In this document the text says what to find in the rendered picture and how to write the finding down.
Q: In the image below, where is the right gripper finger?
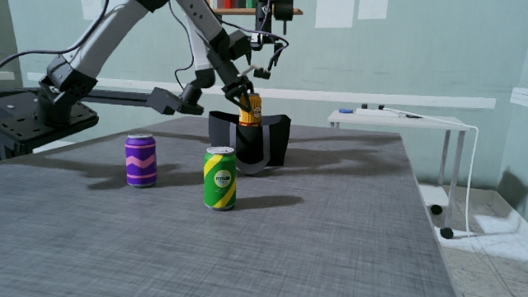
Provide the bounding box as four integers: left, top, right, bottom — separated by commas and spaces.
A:
236, 82, 254, 99
225, 84, 252, 113

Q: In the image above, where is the purple drink can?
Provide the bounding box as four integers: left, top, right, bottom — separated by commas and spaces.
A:
125, 133, 157, 188

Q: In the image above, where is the black tote bag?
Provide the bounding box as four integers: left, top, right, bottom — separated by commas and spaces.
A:
208, 111, 291, 175

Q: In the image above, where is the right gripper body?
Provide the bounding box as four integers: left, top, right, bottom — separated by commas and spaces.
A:
216, 60, 260, 97

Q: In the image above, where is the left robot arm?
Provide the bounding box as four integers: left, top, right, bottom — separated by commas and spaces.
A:
166, 0, 294, 111

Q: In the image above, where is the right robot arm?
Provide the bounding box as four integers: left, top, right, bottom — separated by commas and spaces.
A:
0, 0, 251, 144

